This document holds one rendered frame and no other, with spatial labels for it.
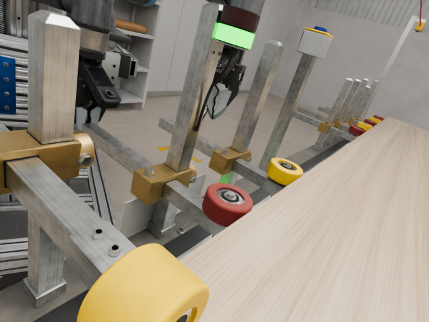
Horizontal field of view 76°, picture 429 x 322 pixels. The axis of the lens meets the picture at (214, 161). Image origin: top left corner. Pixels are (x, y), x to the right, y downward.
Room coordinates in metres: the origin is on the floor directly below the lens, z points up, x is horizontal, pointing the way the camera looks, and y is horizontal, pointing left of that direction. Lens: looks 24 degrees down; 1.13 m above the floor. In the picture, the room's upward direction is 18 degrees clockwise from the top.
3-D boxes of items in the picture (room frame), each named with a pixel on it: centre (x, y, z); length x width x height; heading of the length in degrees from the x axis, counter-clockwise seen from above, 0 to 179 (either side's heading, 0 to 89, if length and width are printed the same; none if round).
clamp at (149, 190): (0.48, 0.08, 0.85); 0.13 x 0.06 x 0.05; 150
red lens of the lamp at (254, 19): (0.48, 0.03, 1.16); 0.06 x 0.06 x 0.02
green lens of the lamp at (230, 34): (0.48, 0.03, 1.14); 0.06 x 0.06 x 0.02
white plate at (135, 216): (0.54, 0.08, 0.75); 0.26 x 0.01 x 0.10; 150
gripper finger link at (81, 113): (0.60, 0.35, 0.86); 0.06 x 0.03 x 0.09; 60
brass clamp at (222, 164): (0.70, -0.04, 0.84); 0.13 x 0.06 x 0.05; 150
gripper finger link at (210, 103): (0.74, 0.05, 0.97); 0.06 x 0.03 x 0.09; 170
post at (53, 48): (0.29, 0.20, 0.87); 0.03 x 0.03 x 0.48; 60
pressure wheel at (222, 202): (0.39, -0.04, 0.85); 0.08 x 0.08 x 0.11
